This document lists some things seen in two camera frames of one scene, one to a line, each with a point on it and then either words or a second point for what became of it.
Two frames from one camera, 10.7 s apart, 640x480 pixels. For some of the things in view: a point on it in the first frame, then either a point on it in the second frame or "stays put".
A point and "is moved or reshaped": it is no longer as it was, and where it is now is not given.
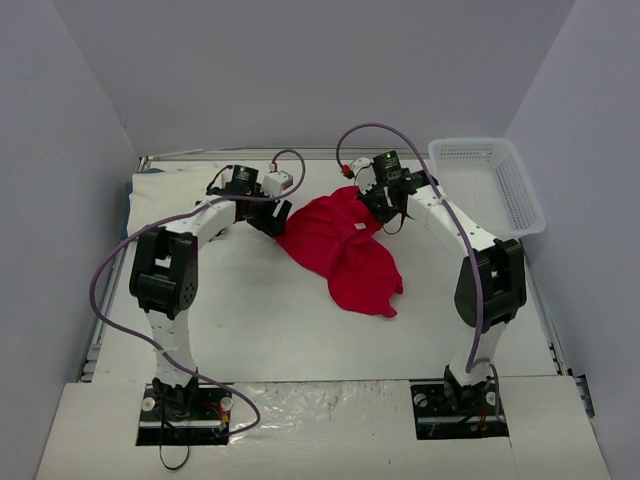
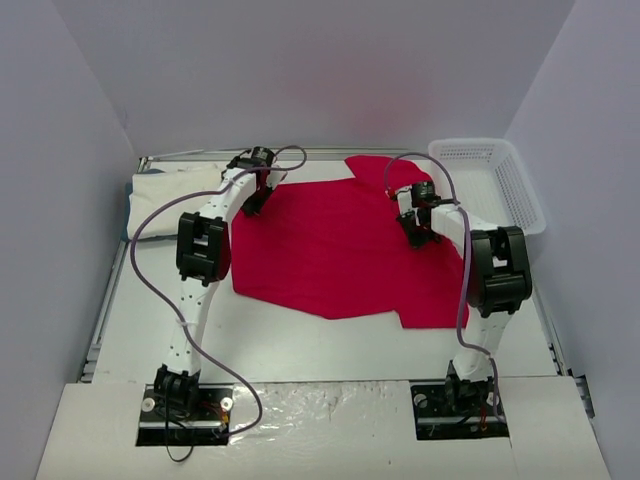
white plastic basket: (487, 180) stays put
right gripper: (377, 198) -> (415, 235)
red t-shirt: (331, 231) is moved or reshaped
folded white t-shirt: (155, 196) stays put
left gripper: (267, 216) -> (255, 203)
